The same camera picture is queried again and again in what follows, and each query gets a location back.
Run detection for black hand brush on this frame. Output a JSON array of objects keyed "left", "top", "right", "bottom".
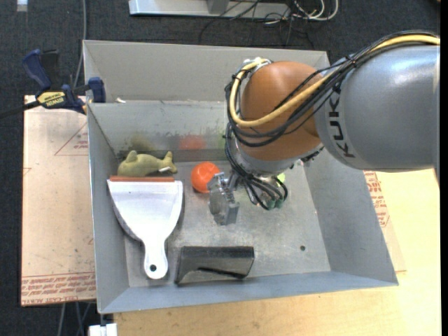
[{"left": 174, "top": 245, "right": 256, "bottom": 286}]

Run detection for green toy dolphin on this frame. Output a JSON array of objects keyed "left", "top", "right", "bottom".
[{"left": 117, "top": 150, "right": 178, "bottom": 178}]

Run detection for white dustpan with red lip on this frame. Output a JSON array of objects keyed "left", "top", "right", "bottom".
[{"left": 106, "top": 175, "right": 184, "bottom": 280}]

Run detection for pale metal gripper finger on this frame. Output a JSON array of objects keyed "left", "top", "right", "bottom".
[
  {"left": 218, "top": 200, "right": 241, "bottom": 227},
  {"left": 208, "top": 188, "right": 229, "bottom": 221}
]

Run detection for orange ball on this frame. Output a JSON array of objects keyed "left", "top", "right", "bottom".
[{"left": 190, "top": 161, "right": 222, "bottom": 193}]

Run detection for brown cardboard board, red print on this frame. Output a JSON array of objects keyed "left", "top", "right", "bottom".
[{"left": 20, "top": 94, "right": 407, "bottom": 307}]

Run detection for grey metal bin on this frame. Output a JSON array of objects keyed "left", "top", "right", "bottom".
[{"left": 82, "top": 39, "right": 399, "bottom": 314}]

